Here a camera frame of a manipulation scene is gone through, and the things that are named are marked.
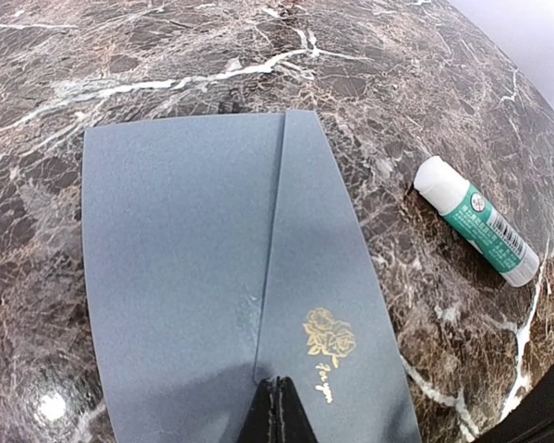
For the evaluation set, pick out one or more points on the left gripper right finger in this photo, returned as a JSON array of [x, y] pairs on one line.
[[292, 425]]

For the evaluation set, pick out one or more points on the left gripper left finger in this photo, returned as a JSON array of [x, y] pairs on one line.
[[260, 425]]

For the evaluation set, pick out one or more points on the grey blue envelope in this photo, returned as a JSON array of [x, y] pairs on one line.
[[221, 250]]

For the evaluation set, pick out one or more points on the green white glue stick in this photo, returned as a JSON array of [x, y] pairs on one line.
[[471, 215]]

